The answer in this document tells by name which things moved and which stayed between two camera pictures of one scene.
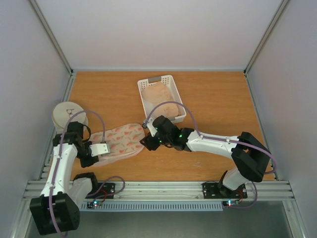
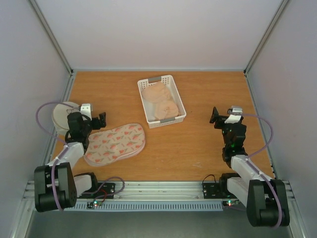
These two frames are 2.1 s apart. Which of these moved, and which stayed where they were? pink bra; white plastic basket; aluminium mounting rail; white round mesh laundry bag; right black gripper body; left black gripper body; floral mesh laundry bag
Moved: left black gripper body; right black gripper body
Stayed: white plastic basket; aluminium mounting rail; white round mesh laundry bag; floral mesh laundry bag; pink bra
